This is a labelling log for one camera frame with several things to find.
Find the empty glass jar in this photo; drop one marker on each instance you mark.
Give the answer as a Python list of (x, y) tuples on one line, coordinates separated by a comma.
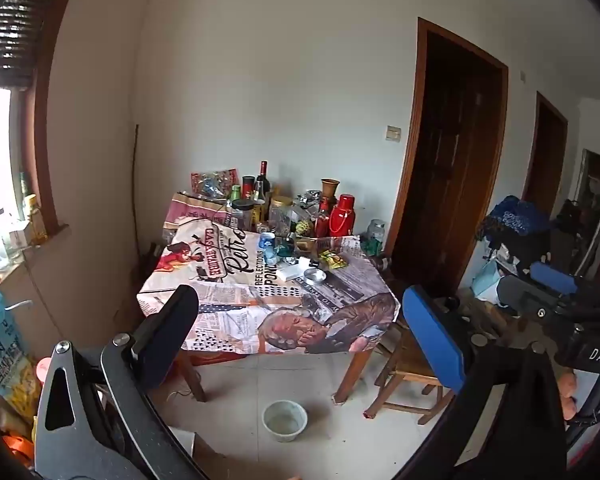
[(377, 231)]

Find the person's right hand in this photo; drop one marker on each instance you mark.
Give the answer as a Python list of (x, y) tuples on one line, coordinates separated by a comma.
[(567, 390)]

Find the pink printed sack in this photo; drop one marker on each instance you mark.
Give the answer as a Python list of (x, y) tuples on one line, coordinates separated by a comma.
[(195, 212)]

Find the glass jar with gold lid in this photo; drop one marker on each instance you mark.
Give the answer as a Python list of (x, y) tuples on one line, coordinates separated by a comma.
[(281, 215)]

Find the brown vase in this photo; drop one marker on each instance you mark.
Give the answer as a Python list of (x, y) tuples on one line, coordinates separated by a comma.
[(330, 189)]

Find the window blind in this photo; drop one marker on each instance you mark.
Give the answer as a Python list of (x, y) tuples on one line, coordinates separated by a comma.
[(20, 25)]

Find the dark blue cloth bag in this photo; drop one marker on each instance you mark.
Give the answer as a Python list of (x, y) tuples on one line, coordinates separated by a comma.
[(512, 217)]

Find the custard apple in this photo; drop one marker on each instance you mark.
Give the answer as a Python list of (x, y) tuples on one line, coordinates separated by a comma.
[(304, 228)]

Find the yellow green snack packet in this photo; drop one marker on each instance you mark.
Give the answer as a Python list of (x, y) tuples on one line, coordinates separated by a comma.
[(333, 259)]

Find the round metal ashtray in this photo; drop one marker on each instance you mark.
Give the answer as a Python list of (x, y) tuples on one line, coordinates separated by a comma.
[(314, 276)]

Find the jar with black lid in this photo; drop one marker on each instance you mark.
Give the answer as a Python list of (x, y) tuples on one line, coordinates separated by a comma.
[(241, 216)]

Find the dark wooden door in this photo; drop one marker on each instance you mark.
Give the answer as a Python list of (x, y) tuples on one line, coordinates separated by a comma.
[(445, 160), (545, 155)]

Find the red thermos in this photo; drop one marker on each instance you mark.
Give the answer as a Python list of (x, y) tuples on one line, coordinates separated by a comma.
[(342, 217)]

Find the printed tablecloth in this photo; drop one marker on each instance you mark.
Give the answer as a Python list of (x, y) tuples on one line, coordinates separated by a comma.
[(240, 310)]

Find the blue printed sack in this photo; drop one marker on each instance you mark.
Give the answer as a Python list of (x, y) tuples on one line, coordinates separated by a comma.
[(2, 350)]

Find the light switch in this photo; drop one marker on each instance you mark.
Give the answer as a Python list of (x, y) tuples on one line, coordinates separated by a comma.
[(393, 133)]

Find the wooden table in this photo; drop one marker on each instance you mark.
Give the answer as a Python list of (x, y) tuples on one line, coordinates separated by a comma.
[(352, 375)]

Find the dark wine bottle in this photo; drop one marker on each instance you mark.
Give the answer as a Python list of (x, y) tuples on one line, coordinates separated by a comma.
[(263, 182)]

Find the red snack bag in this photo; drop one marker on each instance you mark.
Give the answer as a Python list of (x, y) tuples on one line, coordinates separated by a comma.
[(212, 182)]

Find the light blue paper bag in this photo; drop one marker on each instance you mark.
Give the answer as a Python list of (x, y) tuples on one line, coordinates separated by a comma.
[(487, 282)]

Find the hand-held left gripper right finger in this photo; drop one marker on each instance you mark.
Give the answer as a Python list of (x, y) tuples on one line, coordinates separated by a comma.
[(432, 337)]

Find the green plastic bag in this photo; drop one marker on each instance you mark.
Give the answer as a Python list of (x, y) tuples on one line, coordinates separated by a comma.
[(285, 249)]

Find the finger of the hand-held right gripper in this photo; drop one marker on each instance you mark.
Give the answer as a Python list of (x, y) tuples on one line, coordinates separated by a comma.
[(522, 294), (555, 276)]

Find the white box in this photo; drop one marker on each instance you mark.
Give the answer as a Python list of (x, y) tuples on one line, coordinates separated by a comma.
[(289, 271)]

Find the red sauce bottle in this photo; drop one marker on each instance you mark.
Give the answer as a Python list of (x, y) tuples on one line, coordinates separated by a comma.
[(322, 220)]

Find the wooden stool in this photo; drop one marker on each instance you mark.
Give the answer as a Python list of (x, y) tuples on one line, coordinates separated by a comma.
[(410, 360)]

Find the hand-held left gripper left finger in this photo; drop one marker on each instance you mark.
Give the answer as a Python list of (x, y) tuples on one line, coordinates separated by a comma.
[(165, 332)]

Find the row of windowsill bottles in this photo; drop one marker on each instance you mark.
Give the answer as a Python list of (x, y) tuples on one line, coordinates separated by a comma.
[(30, 220)]

